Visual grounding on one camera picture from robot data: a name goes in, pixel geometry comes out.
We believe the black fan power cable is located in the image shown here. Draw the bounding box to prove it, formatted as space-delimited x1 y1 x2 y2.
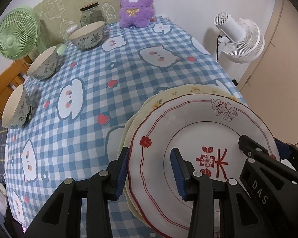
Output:
216 35 229 61

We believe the white crumpled cloth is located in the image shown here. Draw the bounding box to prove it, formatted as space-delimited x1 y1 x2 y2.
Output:
0 183 8 216

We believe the green cartoon wall mat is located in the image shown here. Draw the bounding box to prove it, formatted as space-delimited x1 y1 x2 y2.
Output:
34 0 120 47

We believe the scalloped yellow flower plate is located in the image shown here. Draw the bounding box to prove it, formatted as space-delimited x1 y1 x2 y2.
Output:
119 113 148 226

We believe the floral ceramic bowl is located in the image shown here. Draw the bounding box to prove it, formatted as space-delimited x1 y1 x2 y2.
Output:
27 46 58 80
70 22 105 49
2 84 31 129

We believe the blue checkered tablecloth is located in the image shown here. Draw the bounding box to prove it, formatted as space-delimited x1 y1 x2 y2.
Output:
5 17 242 228

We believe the cotton swab container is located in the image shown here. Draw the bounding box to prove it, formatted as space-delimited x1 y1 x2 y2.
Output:
66 24 79 37

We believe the glass jar black lid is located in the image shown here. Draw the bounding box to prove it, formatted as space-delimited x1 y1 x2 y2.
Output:
80 2 105 27

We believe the white standing fan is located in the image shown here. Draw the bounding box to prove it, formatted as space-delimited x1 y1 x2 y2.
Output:
214 12 265 64

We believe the orange wooden chair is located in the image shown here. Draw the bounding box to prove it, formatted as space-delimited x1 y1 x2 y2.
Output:
0 56 32 119

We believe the purple plush bunny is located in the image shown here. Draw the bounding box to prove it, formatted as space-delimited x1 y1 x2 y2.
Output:
119 0 154 28

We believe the beige wooden door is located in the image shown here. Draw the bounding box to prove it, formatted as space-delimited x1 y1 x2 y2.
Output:
238 0 298 146

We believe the white plate red pattern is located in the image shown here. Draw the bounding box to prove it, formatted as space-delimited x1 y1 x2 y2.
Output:
127 94 281 238

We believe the large round yellow flower plate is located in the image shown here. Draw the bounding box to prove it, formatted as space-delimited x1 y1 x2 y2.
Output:
120 84 239 226

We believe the green desk fan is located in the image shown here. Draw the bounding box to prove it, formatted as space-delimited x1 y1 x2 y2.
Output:
0 6 68 61

